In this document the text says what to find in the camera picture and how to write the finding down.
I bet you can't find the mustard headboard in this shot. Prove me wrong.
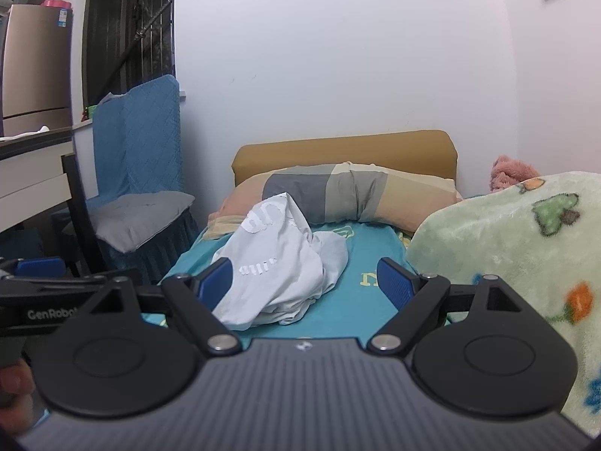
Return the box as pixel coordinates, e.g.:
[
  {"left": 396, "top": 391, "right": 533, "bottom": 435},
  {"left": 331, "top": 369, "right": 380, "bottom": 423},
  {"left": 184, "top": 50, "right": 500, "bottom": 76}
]
[{"left": 231, "top": 130, "right": 458, "bottom": 189}]

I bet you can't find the pink plush toy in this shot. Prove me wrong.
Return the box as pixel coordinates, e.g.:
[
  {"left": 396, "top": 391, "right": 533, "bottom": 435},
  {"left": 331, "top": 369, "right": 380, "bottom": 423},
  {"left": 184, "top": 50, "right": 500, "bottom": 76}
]
[{"left": 489, "top": 154, "right": 542, "bottom": 192}]

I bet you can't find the white desk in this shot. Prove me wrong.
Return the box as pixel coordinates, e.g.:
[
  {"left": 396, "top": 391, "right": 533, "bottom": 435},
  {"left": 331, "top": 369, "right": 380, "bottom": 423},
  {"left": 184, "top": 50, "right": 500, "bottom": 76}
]
[{"left": 0, "top": 127, "right": 78, "bottom": 236}]

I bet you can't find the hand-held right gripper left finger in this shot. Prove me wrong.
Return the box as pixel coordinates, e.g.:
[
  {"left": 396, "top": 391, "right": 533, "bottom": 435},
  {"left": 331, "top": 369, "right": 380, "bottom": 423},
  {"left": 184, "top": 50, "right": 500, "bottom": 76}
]
[{"left": 88, "top": 257, "right": 243, "bottom": 357}]

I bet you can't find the dark window with grille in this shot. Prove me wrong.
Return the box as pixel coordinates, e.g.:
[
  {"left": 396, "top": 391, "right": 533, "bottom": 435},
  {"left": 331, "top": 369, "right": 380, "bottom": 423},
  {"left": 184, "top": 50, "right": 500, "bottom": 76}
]
[{"left": 82, "top": 0, "right": 177, "bottom": 109}]

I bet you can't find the blue quilted chair cover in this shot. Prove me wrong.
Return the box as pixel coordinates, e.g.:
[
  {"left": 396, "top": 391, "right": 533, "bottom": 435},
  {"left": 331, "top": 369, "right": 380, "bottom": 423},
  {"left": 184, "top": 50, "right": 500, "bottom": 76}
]
[{"left": 91, "top": 75, "right": 200, "bottom": 283}]

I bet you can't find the patchwork pillow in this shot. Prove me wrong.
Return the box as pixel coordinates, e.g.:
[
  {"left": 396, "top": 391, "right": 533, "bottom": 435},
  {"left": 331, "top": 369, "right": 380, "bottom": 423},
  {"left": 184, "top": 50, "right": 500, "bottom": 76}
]
[{"left": 208, "top": 162, "right": 465, "bottom": 240}]

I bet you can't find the green fleece printed blanket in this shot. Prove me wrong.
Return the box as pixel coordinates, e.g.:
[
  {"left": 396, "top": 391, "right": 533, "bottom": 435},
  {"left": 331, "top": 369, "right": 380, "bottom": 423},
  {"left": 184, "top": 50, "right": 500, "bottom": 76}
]
[{"left": 406, "top": 172, "right": 601, "bottom": 437}]

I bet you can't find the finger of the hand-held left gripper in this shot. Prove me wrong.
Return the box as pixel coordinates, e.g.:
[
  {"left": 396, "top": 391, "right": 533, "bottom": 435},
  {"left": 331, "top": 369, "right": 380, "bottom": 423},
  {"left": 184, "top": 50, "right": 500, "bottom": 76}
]
[{"left": 0, "top": 257, "right": 111, "bottom": 294}]

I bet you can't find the teal printed bed sheet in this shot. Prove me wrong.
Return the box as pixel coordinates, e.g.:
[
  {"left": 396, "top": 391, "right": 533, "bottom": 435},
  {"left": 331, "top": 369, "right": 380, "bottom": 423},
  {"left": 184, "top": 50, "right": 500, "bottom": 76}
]
[{"left": 141, "top": 221, "right": 465, "bottom": 340}]

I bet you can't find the beige refrigerator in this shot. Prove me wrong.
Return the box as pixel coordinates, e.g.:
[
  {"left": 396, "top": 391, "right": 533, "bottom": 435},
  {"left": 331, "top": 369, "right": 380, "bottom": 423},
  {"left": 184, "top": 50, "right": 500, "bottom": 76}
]
[{"left": 0, "top": 4, "right": 75, "bottom": 139}]

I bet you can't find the black chair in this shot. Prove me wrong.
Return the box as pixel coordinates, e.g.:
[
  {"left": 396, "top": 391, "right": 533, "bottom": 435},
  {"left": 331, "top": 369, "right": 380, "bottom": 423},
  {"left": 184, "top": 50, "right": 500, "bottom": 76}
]
[{"left": 61, "top": 153, "right": 107, "bottom": 279}]

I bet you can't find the white t-shirt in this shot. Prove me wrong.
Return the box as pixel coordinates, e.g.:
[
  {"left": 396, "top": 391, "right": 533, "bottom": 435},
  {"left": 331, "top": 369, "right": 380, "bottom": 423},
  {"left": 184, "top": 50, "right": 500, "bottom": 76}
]
[{"left": 211, "top": 192, "right": 349, "bottom": 330}]

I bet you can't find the grey seat cushion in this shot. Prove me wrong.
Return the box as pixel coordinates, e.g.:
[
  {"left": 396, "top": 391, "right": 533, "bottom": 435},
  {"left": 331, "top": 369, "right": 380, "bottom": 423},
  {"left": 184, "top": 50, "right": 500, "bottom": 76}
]
[{"left": 89, "top": 192, "right": 196, "bottom": 253}]

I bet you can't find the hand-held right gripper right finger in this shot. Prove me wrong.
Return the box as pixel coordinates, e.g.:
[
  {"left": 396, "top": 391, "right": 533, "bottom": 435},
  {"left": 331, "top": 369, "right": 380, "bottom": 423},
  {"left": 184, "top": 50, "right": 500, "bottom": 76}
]
[{"left": 366, "top": 257, "right": 523, "bottom": 356}]

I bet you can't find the person's left hand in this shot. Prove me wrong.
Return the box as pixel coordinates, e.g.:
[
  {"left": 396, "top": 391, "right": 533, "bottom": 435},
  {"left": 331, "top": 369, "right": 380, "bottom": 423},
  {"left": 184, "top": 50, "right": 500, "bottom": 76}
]
[{"left": 0, "top": 359, "right": 37, "bottom": 436}]

